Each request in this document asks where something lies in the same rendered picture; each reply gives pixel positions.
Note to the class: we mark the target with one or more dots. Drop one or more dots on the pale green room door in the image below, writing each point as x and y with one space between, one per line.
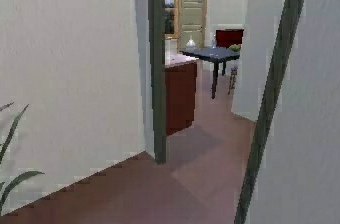
192 21

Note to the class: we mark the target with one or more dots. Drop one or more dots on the green bowl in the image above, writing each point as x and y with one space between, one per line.
235 47

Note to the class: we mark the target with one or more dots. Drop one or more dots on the framed wall picture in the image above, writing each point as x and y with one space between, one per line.
169 18

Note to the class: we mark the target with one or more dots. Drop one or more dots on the dark blue table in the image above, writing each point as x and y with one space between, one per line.
211 54

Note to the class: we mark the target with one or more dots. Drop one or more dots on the dark red chest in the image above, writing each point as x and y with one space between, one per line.
228 37

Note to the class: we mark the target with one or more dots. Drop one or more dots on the dark red kitchen cabinet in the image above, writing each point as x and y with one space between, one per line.
180 96

